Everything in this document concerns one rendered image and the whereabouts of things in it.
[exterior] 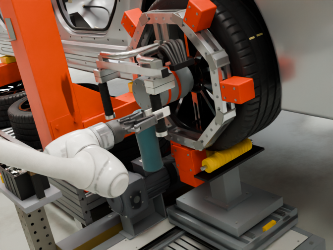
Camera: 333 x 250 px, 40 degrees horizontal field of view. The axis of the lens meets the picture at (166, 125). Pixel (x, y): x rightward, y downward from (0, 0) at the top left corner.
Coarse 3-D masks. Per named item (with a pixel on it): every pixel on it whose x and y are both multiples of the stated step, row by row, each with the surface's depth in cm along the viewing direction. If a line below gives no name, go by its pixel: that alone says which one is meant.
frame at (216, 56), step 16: (144, 16) 176; (160, 16) 169; (176, 16) 161; (144, 32) 182; (192, 32) 158; (208, 32) 160; (128, 48) 193; (208, 48) 156; (224, 64) 157; (224, 112) 161; (176, 128) 195; (208, 128) 171; (224, 128) 172; (192, 144) 183; (208, 144) 179
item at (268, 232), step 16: (176, 208) 226; (288, 208) 208; (176, 224) 221; (192, 224) 209; (208, 224) 208; (256, 224) 202; (272, 224) 195; (288, 224) 202; (208, 240) 203; (224, 240) 193; (240, 240) 193; (256, 240) 190; (272, 240) 197
